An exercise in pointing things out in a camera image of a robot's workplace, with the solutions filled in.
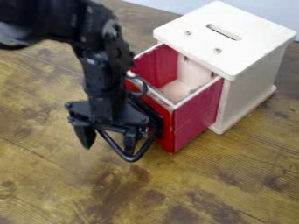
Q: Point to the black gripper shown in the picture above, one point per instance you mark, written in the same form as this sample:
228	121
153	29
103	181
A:
104	77

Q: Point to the black metal drawer handle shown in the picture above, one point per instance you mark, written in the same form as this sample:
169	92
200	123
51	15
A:
137	115

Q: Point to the red wooden drawer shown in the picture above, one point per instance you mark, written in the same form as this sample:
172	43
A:
184	92

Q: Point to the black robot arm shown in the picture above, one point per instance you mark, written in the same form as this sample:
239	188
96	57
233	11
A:
85	25

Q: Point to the white wooden box cabinet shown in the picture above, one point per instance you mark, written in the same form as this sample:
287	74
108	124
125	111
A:
240	47

